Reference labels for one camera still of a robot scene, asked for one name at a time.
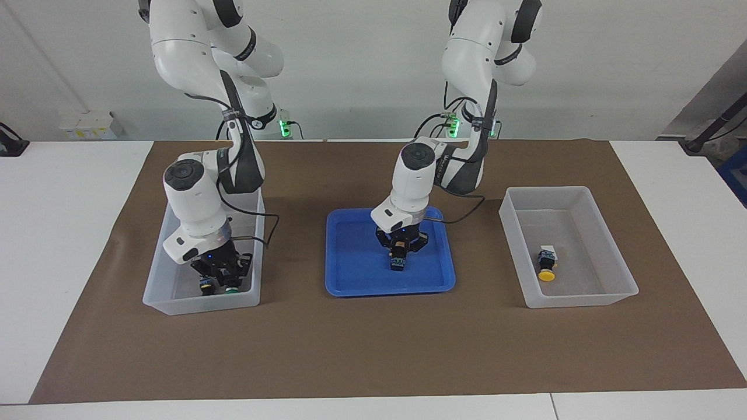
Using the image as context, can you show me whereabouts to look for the stack of white boxes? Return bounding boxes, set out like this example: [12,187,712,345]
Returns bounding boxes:
[58,111,126,141]

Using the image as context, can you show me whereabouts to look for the blue plastic tray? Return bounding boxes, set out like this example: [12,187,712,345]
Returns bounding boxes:
[324,205,456,298]

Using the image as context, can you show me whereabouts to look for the translucent white plastic box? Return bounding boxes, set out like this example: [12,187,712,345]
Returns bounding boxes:
[142,184,266,316]
[498,186,640,309]

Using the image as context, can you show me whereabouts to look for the brown table mat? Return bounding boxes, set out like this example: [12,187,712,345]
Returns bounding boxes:
[29,139,747,405]

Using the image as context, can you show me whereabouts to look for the black desk object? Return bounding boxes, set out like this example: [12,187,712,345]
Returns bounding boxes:
[0,122,30,157]

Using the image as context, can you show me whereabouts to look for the black stand pole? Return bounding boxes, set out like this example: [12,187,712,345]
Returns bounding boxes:
[683,93,747,155]

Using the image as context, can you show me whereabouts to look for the blue crate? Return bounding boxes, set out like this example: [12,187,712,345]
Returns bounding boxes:
[717,146,747,208]

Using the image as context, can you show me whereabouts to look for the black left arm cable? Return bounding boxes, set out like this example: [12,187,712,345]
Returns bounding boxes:
[423,175,486,225]

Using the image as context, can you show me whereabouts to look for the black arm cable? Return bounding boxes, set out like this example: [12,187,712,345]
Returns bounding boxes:
[219,175,281,249]
[423,175,486,225]

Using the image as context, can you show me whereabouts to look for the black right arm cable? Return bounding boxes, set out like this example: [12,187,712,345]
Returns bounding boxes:
[219,175,281,249]

